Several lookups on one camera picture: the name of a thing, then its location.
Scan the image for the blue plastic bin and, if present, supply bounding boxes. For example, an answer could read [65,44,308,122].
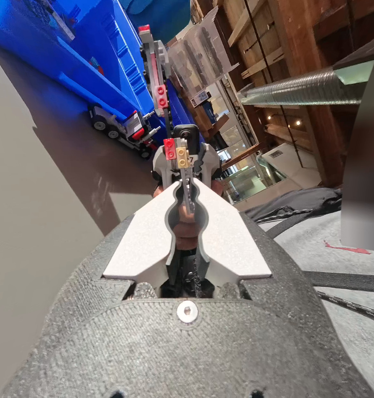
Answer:
[0,0,194,137]

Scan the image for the silver ventilation duct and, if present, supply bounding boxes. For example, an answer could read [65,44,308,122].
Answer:
[237,61,374,108]

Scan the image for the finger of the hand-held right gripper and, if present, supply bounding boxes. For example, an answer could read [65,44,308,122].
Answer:
[151,145,179,189]
[199,144,222,188]

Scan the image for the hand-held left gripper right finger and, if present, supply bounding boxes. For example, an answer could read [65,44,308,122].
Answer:
[190,180,273,295]

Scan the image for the teal carry case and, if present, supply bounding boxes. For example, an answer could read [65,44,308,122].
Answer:
[125,0,194,42]

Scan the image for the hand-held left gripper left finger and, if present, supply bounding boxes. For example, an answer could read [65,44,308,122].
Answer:
[102,181,180,295]

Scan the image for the long toy brick assembly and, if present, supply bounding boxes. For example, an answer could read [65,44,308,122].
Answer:
[138,25,197,215]

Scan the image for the small labelled box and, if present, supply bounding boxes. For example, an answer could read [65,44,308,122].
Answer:
[190,90,211,108]

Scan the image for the toy brick truck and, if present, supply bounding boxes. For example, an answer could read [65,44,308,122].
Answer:
[88,104,162,160]

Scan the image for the clear plastic parts box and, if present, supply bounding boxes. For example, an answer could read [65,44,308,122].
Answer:
[167,6,240,91]

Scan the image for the black cloth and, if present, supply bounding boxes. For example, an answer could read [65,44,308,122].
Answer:
[244,187,343,225]

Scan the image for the loose toy pieces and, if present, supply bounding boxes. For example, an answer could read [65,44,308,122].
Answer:
[28,0,107,75]

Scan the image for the person's right hand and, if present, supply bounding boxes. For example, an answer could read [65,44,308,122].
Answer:
[171,202,203,251]

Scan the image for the black braided cord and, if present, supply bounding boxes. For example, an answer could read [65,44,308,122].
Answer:
[316,291,374,324]

